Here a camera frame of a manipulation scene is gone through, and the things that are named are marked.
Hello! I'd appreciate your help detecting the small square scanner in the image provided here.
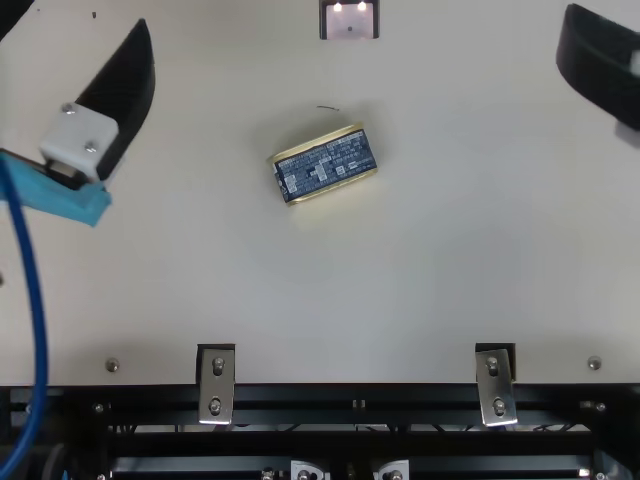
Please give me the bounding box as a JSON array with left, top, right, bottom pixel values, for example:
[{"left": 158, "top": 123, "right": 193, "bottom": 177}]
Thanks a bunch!
[{"left": 319, "top": 0, "right": 380, "bottom": 41}]

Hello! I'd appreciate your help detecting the blue cable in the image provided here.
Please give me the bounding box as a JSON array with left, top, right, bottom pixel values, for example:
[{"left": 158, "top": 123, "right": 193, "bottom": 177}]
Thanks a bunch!
[{"left": 0, "top": 164, "right": 50, "bottom": 480}]

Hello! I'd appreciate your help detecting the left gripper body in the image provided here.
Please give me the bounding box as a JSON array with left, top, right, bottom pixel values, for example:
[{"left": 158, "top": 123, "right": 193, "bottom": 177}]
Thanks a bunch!
[{"left": 0, "top": 149, "right": 112, "bottom": 229}]

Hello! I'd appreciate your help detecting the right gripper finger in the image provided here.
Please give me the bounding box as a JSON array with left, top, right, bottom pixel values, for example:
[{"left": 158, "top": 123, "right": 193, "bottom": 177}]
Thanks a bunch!
[{"left": 555, "top": 3, "right": 640, "bottom": 149}]

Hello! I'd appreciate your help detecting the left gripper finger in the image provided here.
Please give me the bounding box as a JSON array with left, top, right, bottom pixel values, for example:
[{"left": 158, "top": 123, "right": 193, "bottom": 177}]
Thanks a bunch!
[{"left": 39, "top": 18, "right": 157, "bottom": 182}]

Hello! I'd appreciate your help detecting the rectangular tin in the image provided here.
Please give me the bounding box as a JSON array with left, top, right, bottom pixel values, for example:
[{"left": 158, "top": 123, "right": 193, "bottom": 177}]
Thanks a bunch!
[{"left": 265, "top": 124, "right": 380, "bottom": 207}]

